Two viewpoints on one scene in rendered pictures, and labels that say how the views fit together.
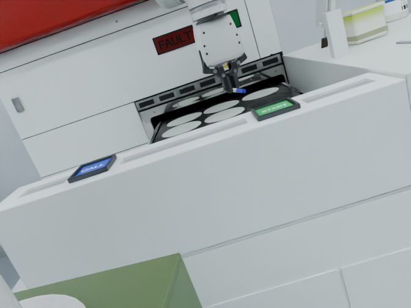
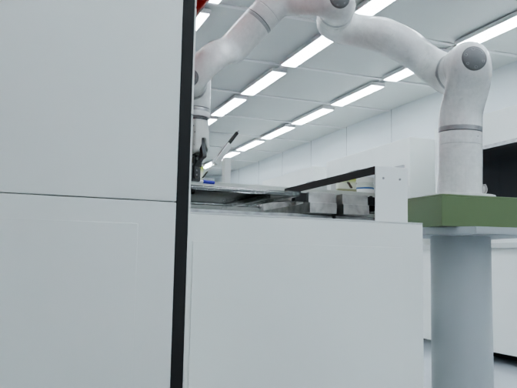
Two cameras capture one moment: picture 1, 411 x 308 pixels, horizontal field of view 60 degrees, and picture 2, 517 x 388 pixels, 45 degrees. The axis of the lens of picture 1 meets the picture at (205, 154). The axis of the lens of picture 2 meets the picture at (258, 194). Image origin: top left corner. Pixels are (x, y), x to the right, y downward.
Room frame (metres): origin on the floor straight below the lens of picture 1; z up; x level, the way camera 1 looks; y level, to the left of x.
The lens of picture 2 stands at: (1.44, 1.54, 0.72)
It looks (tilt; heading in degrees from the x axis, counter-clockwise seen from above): 6 degrees up; 245
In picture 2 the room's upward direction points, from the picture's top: 1 degrees clockwise
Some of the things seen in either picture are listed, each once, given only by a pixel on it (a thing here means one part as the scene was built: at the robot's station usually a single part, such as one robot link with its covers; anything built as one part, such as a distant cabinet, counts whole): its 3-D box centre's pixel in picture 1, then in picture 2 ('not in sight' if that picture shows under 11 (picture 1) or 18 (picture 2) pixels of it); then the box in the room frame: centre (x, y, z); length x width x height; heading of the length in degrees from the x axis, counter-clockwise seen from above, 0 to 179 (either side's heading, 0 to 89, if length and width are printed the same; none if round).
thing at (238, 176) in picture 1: (202, 185); (338, 203); (0.47, 0.02, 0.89); 0.55 x 0.09 x 0.14; 86
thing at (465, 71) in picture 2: not in sight; (464, 88); (0.20, 0.25, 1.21); 0.19 x 0.12 x 0.24; 64
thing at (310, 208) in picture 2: not in sight; (295, 212); (0.56, -0.07, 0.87); 0.36 x 0.08 x 0.03; 86
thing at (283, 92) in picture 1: (224, 115); (209, 195); (0.82, -0.07, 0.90); 0.34 x 0.34 x 0.01; 86
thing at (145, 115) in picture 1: (214, 104); not in sight; (1.03, -0.07, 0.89); 0.44 x 0.02 x 0.10; 86
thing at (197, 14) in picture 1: (210, 11); (195, 115); (0.86, -0.12, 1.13); 0.09 x 0.08 x 0.03; 102
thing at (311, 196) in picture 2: not in sight; (319, 198); (0.57, 0.09, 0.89); 0.08 x 0.03 x 0.03; 176
